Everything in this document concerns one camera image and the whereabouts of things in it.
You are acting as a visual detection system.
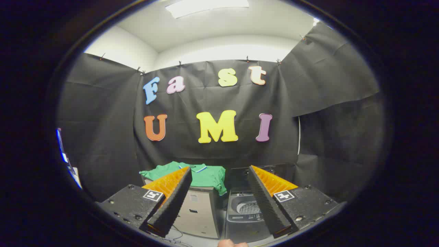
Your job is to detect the green polo shirt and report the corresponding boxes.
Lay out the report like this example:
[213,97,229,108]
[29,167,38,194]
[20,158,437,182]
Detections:
[139,161,227,196]

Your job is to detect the ceiling light panel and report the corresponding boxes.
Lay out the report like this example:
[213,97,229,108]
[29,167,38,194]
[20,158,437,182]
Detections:
[165,0,250,19]

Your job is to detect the white panel with blue edge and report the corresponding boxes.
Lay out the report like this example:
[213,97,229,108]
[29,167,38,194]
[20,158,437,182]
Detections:
[56,128,83,190]

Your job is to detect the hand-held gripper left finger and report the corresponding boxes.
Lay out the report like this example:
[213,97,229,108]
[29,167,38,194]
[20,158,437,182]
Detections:
[97,166,193,238]

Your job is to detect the grey cabinet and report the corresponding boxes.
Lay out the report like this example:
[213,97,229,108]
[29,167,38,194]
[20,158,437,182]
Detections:
[142,177,223,239]

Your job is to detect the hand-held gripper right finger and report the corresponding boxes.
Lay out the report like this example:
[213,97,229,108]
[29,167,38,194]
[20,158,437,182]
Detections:
[247,165,341,239]

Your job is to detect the grey washing machine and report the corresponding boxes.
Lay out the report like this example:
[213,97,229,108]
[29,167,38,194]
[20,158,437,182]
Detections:
[225,190,275,243]

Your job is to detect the row of small black clips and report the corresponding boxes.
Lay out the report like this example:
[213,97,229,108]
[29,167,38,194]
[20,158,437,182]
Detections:
[99,34,306,75]

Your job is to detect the black backdrop cloth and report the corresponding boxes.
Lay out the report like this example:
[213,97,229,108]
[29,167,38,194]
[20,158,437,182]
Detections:
[57,22,386,203]

